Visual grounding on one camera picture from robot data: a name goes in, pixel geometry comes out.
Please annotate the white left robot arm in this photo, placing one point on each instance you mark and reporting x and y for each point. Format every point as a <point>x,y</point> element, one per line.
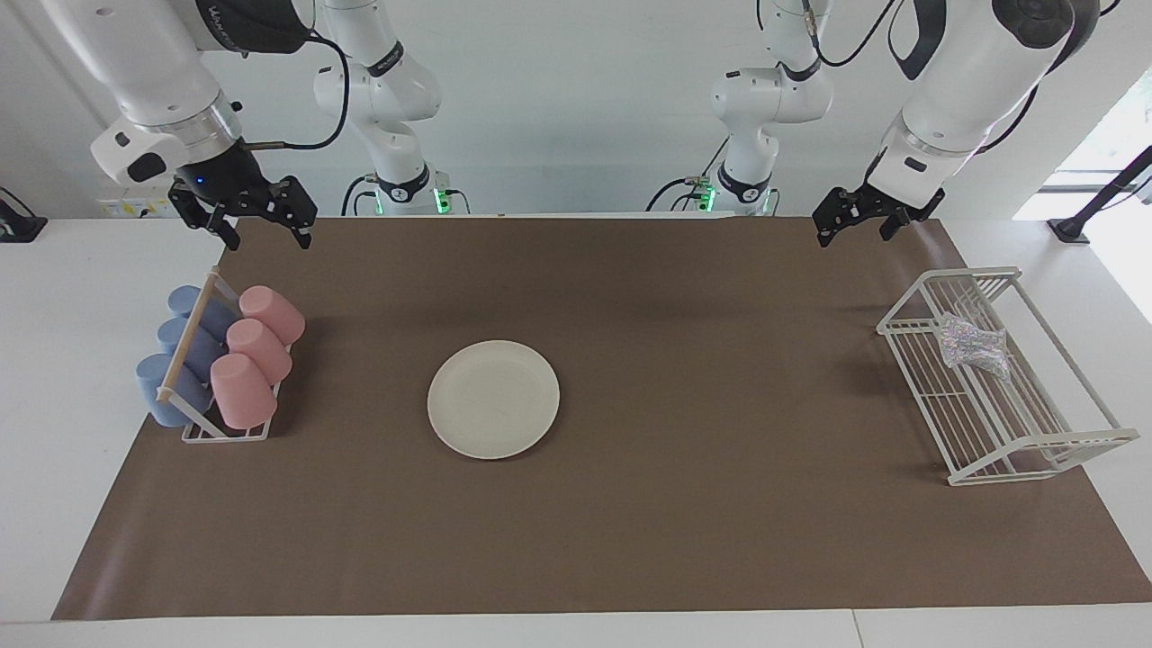
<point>972,72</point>

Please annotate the cream round plate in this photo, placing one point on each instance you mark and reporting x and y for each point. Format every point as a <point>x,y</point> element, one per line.
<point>493,400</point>

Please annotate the brown table mat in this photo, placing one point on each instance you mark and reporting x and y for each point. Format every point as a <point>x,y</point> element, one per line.
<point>675,540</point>

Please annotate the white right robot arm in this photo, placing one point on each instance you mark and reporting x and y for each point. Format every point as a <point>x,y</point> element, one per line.
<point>153,63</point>

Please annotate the black table clamp mount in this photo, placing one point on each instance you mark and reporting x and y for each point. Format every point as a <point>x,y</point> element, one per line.
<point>18,225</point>

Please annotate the blue plastic cup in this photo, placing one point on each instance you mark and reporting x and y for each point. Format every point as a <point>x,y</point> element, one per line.
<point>153,382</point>
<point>184,300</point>
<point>173,335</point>

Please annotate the black angled stand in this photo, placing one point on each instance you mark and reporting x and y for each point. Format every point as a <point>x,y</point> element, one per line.
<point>1093,202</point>

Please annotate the cup holder rack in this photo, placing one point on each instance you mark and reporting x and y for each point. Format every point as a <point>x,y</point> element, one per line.
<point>192,333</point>

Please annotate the white wall socket box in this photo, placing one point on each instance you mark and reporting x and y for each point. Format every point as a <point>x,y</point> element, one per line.
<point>135,205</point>

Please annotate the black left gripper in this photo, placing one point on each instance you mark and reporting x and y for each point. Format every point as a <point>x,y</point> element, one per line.
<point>864,205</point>

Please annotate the clear plastic wrapper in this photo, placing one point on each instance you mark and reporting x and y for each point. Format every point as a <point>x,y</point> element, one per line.
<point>972,346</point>

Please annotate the pink plastic cup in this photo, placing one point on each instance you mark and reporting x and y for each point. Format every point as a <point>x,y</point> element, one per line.
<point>270,310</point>
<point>259,349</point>
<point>241,391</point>

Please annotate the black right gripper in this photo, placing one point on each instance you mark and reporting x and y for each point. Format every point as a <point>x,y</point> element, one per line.
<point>229,184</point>

